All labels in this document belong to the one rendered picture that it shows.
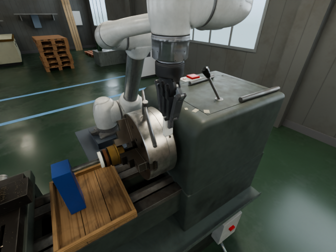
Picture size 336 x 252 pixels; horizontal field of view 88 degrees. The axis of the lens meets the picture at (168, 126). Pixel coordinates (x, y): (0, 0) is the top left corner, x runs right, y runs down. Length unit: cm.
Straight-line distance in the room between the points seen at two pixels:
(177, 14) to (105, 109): 100
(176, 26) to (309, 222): 206
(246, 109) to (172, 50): 49
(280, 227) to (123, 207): 153
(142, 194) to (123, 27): 71
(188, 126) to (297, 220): 168
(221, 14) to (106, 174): 84
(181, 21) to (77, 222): 79
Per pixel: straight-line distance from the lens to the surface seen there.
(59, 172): 75
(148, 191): 91
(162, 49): 42
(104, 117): 132
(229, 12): 49
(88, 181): 99
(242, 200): 135
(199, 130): 64
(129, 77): 114
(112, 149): 75
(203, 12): 44
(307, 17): 303
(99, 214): 86
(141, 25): 67
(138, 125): 68
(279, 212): 212
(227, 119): 72
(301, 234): 209
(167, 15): 40
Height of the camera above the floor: 159
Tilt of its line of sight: 33 degrees down
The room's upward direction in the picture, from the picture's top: straight up
